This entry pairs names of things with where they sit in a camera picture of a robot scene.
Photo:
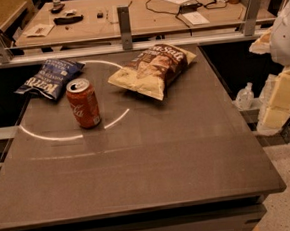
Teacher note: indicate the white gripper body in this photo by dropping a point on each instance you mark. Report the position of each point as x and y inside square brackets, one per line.
[286, 37]

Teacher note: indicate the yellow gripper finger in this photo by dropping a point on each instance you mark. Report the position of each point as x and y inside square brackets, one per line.
[275, 104]
[262, 44]

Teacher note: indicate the red coke can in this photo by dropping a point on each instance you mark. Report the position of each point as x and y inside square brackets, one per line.
[83, 102]

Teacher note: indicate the clear plastic bottle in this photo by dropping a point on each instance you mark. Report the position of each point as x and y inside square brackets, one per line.
[245, 97]

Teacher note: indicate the white paper sheet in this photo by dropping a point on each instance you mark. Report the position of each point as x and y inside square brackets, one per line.
[195, 18]

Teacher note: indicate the black power adapter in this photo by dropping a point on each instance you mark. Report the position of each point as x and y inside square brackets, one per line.
[188, 7]

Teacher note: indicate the brown sea salt chip bag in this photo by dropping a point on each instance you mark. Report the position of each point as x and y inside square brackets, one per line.
[152, 70]

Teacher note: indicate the small black box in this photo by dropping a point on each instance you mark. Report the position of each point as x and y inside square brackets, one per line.
[100, 15]

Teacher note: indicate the black flat device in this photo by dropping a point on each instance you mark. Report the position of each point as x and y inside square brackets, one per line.
[68, 20]

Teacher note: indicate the black stand base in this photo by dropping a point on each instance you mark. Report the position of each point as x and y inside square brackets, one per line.
[57, 6]

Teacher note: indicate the blue chip bag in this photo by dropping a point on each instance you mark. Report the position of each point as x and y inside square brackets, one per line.
[51, 79]

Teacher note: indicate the white card left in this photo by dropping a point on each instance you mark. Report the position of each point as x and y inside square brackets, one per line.
[39, 30]

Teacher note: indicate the right metal bracket post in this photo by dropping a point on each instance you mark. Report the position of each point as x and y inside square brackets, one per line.
[249, 22]

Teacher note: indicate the middle metal bracket post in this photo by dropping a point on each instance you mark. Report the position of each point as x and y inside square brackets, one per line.
[125, 27]

